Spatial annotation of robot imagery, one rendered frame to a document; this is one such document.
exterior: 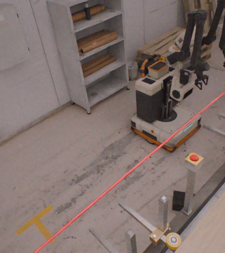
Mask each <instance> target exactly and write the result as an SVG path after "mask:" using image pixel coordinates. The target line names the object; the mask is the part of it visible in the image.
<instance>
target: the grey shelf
mask: <svg viewBox="0 0 225 253"><path fill-rule="evenodd" d="M87 2H88V3H89V6H90V7H91V6H93V5H96V4H103V5H104V6H105V10H104V11H103V12H99V13H97V14H94V15H91V19H90V20H87V18H83V19H80V20H77V21H76V22H73V20H72V15H71V14H72V13H75V12H78V11H81V10H83V9H84V3H87ZM46 3H47V7H48V11H49V15H50V19H51V24H52V28H53V30H54V34H55V38H56V43H57V47H58V51H59V55H60V59H61V63H62V68H63V72H64V74H65V78H66V82H67V86H68V90H69V94H70V98H71V104H72V105H75V103H76V104H78V105H80V106H82V107H83V108H85V109H87V114H91V113H90V107H91V106H93V105H95V104H96V103H97V102H99V101H101V100H103V99H105V98H106V97H108V96H110V95H111V94H113V93H115V92H116V91H118V90H120V89H122V88H124V87H125V86H127V85H128V88H127V90H130V88H129V73H128V59H127V45H126V30H125V16H124V2H123V0H47V1H46ZM103 29H105V30H109V31H110V32H112V31H114V30H115V31H116V32H117V39H116V40H113V41H111V42H109V43H106V44H104V45H102V46H99V47H98V48H96V49H94V50H91V51H89V52H87V53H84V54H82V53H81V52H78V46H77V41H76V40H79V39H81V38H84V37H86V36H89V35H91V34H94V33H95V32H98V31H100V30H103ZM106 53H110V57H112V56H115V57H116V60H115V61H113V62H112V63H111V64H109V65H107V66H105V67H103V68H101V69H99V70H97V71H95V72H94V73H92V74H90V75H88V76H86V77H84V75H83V70H82V67H81V65H84V64H85V63H87V62H89V61H91V60H93V59H96V58H98V57H100V56H103V55H105V54H106ZM110 57H109V58H110ZM73 102H74V103H73Z"/></svg>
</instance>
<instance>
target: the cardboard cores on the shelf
mask: <svg viewBox="0 0 225 253"><path fill-rule="evenodd" d="M104 10H105V6H104V5H103V4H96V5H93V6H91V7H90V14H91V15H94V14H97V13H99V12H103V11H104ZM71 15H72V20H73V22H76V21H77V20H80V19H83V18H86V13H85V10H84V9H83V10H81V11H78V12H75V13H72V14H71ZM116 39H117V32H116V31H115V30H114V31H112V32H110V31H109V30H105V29H103V30H100V31H98V32H95V33H94V34H91V35H89V36H86V37H84V38H81V39H79V40H76V41H77V46H78V52H81V53H82V54H84V53H87V52H89V51H91V50H94V49H96V48H98V47H99V46H102V45H104V44H106V43H109V42H111V41H113V40H116ZM109 57H110V53H107V54H105V55H103V56H100V57H98V58H96V59H93V60H91V61H89V62H87V63H85V64H84V65H81V67H82V70H83V75H84V77H86V76H88V75H90V74H92V73H94V72H95V71H97V70H99V69H101V68H103V67H105V66H107V65H109V64H111V63H112V62H113V61H115V60H116V57H115V56H112V57H110V58H109Z"/></svg>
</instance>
